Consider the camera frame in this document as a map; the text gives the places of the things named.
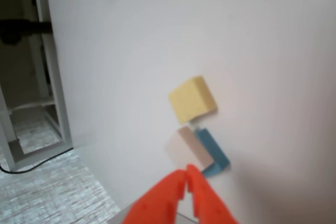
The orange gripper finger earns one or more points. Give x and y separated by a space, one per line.
160 197
207 203

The cream foam cuboid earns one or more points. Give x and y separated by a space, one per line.
183 148

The blue foam cuboid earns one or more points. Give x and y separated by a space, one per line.
212 148

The yellow foam cuboid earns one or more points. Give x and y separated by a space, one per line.
187 100

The white shelf frame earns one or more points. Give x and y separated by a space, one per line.
51 77

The black bar mount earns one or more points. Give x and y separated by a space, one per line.
18 28

